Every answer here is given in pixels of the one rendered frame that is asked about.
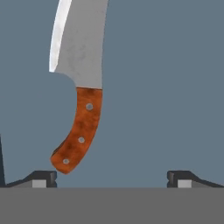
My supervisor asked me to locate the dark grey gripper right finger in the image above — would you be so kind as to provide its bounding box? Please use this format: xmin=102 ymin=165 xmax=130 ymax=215
xmin=166 ymin=170 xmax=224 ymax=189

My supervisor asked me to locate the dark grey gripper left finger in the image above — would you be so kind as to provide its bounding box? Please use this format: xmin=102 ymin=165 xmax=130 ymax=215
xmin=6 ymin=170 xmax=58 ymax=189

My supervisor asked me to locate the knife with brown wooden handle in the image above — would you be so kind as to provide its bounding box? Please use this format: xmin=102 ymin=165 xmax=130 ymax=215
xmin=48 ymin=0 xmax=109 ymax=175

